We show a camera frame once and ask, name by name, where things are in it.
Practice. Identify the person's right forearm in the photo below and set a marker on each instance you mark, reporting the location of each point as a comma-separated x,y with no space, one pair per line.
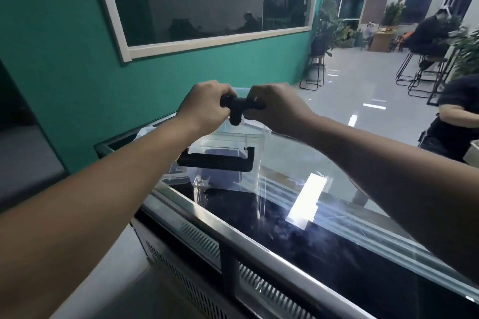
404,188

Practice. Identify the person's right hand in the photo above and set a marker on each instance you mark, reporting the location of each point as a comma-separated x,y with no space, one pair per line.
284,113

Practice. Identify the large leafy green plant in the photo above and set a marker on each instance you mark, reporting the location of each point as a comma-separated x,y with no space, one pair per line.
467,53

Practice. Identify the wooden desk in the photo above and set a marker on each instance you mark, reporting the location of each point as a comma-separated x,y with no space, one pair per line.
382,42

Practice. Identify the small potted plant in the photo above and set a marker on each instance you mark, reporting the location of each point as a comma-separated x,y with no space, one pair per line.
348,42

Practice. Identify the white framed window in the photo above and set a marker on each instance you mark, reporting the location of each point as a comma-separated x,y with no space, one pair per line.
217,41

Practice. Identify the black bar stool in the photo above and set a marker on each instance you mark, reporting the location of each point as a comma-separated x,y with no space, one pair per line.
404,70
436,58

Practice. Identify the glass display case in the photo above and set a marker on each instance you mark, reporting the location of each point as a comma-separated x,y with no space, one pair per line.
318,255

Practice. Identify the tall potted plant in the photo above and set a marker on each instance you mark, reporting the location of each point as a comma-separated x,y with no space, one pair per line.
327,27

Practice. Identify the person's left hand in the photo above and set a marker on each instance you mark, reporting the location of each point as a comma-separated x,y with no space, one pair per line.
202,109

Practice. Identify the leafy potted plant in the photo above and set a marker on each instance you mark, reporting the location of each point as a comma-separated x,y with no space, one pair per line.
393,12

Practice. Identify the black chair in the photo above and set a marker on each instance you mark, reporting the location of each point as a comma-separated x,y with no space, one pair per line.
423,139

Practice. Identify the black metal plant stand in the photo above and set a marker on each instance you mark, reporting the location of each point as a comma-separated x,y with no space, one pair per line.
317,55

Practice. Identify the clear plastic box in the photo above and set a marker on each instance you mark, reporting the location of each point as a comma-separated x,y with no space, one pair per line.
224,141

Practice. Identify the white round pot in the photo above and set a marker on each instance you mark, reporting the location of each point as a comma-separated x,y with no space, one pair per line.
316,72

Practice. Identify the clear plastic lid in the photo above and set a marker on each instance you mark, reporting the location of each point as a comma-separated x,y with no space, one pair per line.
176,176

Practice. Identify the person's left forearm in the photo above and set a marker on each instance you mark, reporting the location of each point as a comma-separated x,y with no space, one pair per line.
93,210

